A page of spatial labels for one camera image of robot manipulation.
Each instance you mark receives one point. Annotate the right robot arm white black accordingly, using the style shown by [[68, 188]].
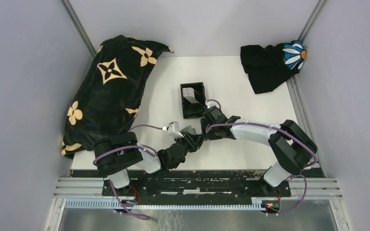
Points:
[[293, 148]]

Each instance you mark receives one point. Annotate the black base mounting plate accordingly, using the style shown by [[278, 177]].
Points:
[[200, 187]]

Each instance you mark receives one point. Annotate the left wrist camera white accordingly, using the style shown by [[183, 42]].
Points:
[[173, 130]]

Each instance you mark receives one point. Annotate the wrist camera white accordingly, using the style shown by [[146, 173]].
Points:
[[208, 104], [173, 130]]

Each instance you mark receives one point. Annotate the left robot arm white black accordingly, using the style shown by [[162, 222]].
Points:
[[113, 156]]

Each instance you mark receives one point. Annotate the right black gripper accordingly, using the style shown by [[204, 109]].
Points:
[[204, 122]]

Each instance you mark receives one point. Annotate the green leather card holder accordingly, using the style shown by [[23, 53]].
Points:
[[188, 130]]

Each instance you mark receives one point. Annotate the stack of cards in bin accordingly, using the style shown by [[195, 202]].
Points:
[[192, 96]]

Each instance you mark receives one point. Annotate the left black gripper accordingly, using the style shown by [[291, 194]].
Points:
[[194, 141]]

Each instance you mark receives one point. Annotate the black plastic bin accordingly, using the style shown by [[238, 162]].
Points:
[[190, 110]]

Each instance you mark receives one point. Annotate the black blanket with tan flowers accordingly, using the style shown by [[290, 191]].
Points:
[[109, 98]]

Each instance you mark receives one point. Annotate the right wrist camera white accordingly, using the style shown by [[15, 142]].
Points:
[[208, 104]]

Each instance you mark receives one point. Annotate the aluminium rail frame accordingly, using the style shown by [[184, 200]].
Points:
[[94, 193]]

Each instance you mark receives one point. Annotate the black cloth with daisy print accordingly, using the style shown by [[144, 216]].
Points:
[[269, 67]]

